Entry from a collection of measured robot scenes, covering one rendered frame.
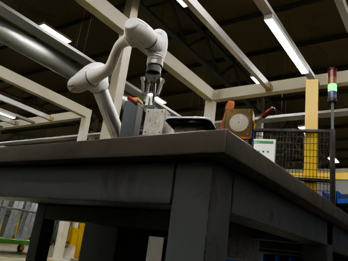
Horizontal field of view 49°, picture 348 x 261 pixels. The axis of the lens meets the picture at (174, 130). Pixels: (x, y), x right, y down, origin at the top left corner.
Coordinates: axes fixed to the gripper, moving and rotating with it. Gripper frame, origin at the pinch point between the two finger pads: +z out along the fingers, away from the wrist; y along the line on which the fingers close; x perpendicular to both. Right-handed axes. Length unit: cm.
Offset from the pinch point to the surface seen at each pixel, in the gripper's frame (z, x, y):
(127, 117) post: 14.8, -16.4, -5.9
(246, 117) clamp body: 18, -40, 46
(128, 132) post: 22.0, -16.8, -4.1
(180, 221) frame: 65, -113, 30
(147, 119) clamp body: 19.3, -29.5, 6.4
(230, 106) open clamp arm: 13, -36, 40
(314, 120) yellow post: -43, 117, 113
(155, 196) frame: 61, -110, 25
